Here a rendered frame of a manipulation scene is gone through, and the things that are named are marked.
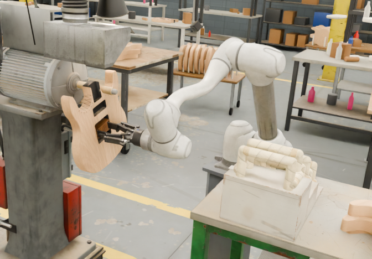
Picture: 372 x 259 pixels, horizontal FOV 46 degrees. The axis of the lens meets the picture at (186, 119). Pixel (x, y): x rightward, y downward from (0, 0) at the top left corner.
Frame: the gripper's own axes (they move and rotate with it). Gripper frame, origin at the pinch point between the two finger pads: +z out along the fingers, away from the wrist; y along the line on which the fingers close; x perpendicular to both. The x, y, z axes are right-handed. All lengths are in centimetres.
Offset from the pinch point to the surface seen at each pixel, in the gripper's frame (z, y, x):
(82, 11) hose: 4, 4, 51
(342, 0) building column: -5, 676, -124
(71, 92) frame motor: 16.6, 2.3, 14.1
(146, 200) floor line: 49, 95, -132
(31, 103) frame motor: 37.6, -2.4, 6.9
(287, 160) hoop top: -84, -14, 16
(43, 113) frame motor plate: 25.9, -7.8, 6.6
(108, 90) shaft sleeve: -2.2, 4.0, 17.5
